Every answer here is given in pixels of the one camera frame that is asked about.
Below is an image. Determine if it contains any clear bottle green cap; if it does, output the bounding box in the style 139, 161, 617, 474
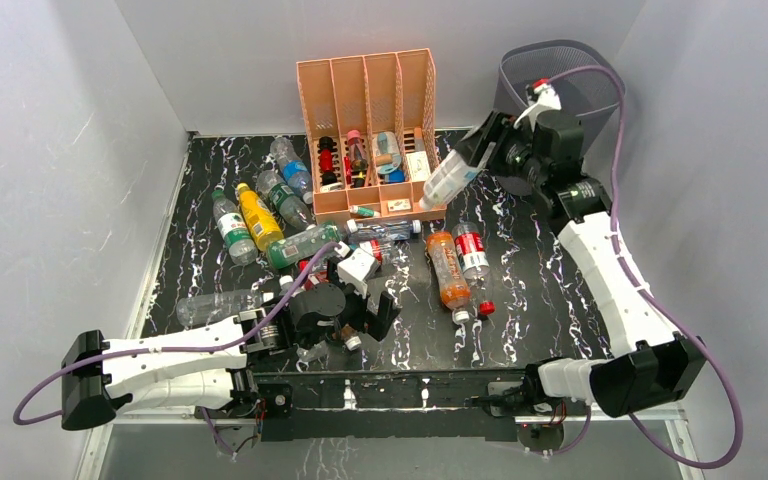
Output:
211, 189, 258, 266

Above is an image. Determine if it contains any clear bottle white label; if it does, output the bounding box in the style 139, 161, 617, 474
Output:
419, 150, 487, 211

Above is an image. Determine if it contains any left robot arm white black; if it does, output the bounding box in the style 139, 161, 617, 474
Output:
61, 250, 401, 431

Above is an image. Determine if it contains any clear empty bottle left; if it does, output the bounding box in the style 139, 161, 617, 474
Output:
175, 289, 273, 328

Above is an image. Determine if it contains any small white box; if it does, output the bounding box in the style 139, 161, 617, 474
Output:
386, 199, 412, 213

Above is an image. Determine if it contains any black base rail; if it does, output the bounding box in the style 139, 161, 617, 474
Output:
251, 367, 591, 445

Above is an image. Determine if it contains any white carton box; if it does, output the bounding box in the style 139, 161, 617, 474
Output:
404, 151, 432, 182

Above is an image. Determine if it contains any pink cap small bottle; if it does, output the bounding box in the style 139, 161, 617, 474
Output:
347, 130, 368, 188

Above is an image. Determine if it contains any orange drink bottle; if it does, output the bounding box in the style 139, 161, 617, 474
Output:
426, 231, 471, 325

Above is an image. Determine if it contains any peach desk organizer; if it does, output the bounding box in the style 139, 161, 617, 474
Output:
296, 48, 446, 222

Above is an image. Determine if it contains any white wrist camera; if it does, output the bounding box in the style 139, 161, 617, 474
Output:
513, 78, 562, 129
336, 249, 381, 299

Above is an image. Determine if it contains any blue round object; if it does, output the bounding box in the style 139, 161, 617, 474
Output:
384, 169, 405, 184

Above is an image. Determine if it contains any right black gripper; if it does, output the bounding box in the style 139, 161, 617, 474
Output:
453, 110, 546, 188

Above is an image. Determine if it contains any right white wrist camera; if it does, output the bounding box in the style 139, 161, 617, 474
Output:
513, 78, 562, 129

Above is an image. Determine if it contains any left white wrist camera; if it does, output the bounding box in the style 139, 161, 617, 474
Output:
336, 249, 381, 299

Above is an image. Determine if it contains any red black dumbbell toy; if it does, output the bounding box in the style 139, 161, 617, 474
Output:
317, 136, 338, 186

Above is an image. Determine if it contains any gold red tea bottle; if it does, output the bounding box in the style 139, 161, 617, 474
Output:
297, 270, 363, 351

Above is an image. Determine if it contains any green tinted bottle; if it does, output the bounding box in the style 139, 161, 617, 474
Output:
265, 221, 343, 270

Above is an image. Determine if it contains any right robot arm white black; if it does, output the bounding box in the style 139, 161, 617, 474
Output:
450, 110, 706, 418

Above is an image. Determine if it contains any grey mesh waste bin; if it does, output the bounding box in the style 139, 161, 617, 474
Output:
491, 39, 626, 154

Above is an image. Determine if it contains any clear bottle red blue label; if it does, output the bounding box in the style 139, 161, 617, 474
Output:
312, 240, 398, 272

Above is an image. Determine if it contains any red label cola bottle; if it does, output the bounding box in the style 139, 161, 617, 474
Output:
452, 222, 496, 317

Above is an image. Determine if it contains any yellow juice bottle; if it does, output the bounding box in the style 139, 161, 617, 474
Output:
236, 183, 284, 252

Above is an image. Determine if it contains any clear bottle dark green label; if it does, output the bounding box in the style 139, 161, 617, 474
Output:
256, 170, 316, 230

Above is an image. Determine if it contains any clear water bottle white cap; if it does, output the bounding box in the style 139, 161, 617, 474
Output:
279, 275, 328, 363

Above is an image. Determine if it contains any green white tube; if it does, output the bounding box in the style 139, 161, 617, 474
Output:
349, 205, 381, 218

